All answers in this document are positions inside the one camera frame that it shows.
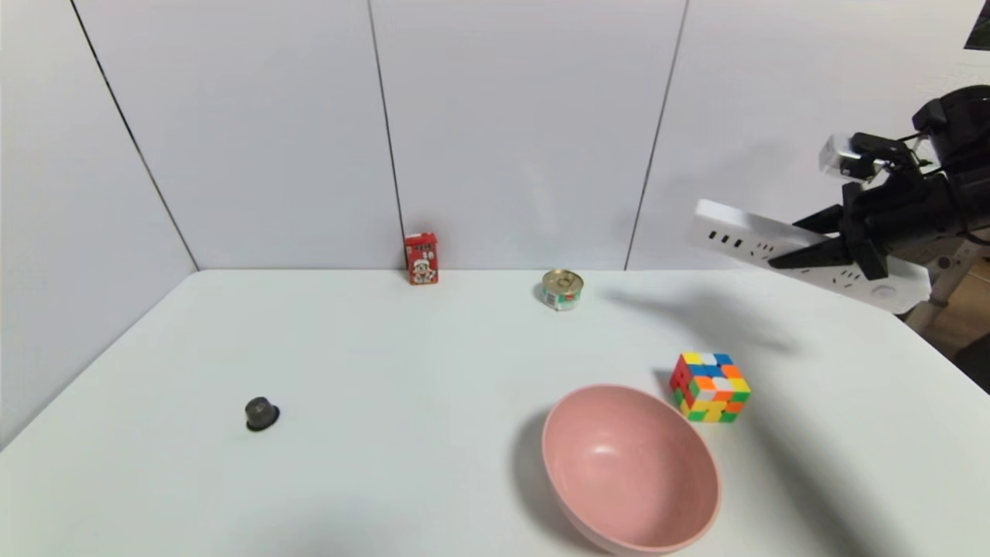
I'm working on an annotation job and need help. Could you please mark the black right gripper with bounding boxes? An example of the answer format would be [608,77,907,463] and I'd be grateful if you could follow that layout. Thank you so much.
[768,173,951,281]

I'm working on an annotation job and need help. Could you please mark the multicolour puzzle cube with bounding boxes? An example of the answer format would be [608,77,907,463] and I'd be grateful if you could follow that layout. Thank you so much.
[669,352,752,424]

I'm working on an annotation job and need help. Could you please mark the pink bowl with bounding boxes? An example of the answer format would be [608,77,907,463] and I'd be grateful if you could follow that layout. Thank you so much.
[541,384,723,556]

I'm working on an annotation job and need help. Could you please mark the small dark grey cap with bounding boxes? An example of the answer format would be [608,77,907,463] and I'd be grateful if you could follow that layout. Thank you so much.
[244,397,281,432]

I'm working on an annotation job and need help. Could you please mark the red milk carton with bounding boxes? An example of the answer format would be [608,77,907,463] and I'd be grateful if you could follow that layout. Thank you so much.
[403,232,440,286]

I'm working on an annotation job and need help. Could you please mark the white power strip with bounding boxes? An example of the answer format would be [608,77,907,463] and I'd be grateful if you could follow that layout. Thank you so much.
[691,199,932,315]

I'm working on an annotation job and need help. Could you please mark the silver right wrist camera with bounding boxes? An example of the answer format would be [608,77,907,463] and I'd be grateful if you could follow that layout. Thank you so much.
[818,133,921,183]

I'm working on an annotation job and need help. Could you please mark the gold-lid tin can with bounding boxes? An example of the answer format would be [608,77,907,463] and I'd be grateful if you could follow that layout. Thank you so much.
[541,268,585,312]

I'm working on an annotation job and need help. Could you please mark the black wall panel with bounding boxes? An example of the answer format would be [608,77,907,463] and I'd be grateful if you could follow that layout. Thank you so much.
[964,0,990,52]

